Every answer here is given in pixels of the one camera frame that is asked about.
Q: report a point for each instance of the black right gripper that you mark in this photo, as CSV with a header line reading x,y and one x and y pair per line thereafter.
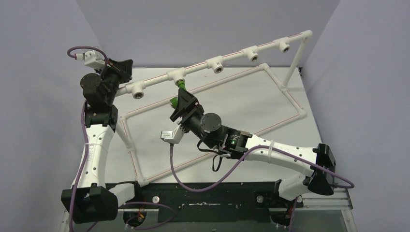
x,y
186,109

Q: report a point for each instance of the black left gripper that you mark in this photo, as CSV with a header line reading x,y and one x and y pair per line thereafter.
x,y
124,71

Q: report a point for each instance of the green plastic water faucet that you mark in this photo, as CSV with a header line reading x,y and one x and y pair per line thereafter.
x,y
174,100

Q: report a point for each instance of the white PVC pipe frame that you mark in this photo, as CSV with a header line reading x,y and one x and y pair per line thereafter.
x,y
216,65

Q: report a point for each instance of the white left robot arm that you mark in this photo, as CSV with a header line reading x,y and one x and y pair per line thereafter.
x,y
89,200

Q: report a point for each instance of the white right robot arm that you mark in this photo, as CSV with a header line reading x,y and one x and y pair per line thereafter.
x,y
312,164

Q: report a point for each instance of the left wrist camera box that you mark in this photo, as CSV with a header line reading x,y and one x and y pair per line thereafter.
x,y
93,59

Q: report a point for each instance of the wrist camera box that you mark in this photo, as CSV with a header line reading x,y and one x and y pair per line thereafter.
x,y
173,136
93,59

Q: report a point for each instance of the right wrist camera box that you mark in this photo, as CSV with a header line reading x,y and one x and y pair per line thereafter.
x,y
173,136

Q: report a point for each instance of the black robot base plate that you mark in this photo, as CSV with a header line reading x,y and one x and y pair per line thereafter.
x,y
228,202

